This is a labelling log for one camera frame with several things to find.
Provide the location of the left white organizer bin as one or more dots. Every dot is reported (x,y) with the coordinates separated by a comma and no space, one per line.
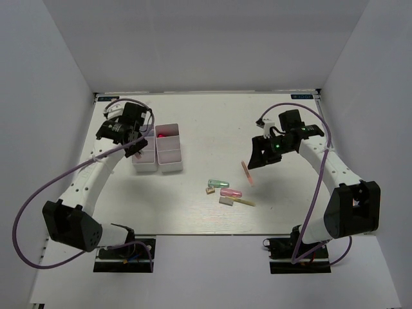
(149,162)

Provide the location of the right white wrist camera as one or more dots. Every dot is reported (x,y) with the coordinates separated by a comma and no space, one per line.
(266,125)

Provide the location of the pink cap black highlighter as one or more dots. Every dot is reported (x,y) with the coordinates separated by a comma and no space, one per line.
(165,133)

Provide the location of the right white organizer bin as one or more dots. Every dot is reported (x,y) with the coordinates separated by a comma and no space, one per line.
(169,151)

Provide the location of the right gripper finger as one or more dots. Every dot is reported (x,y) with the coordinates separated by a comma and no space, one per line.
(259,144)
(261,159)

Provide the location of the grey eraser block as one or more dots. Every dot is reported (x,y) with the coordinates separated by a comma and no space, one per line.
(226,200)

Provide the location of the blue table label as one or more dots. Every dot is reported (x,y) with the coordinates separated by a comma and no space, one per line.
(302,96)
(107,98)

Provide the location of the yellow flat stick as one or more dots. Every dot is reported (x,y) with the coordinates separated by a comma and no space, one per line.
(245,202)

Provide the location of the green correction tape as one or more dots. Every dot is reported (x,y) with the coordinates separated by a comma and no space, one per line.
(218,183)

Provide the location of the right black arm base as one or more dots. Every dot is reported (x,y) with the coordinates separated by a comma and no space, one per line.
(282,259)

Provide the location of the pink correction tape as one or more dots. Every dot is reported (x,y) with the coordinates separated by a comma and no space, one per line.
(227,192)

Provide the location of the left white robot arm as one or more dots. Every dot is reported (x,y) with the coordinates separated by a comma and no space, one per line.
(70,219)

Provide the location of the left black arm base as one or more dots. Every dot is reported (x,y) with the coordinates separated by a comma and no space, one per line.
(131,259)

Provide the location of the yellow small eraser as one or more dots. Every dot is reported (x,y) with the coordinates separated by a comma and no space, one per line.
(210,191)

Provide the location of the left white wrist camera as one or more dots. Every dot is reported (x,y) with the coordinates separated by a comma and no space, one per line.
(114,111)

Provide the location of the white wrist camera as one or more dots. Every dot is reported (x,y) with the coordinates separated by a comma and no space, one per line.
(114,111)
(266,125)

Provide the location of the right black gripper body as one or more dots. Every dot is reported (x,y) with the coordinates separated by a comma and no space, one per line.
(279,145)

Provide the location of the left blue table label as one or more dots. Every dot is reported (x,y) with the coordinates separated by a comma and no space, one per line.
(107,98)

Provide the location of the orange pink pencil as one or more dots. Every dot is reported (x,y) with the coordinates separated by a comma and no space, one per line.
(247,173)

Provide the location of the right blue table label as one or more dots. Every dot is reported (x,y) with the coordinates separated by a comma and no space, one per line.
(302,96)

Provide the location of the white organizer bin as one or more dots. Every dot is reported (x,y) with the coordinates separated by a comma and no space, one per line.
(149,162)
(169,151)

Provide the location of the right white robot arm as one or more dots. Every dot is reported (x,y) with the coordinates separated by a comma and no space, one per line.
(354,204)

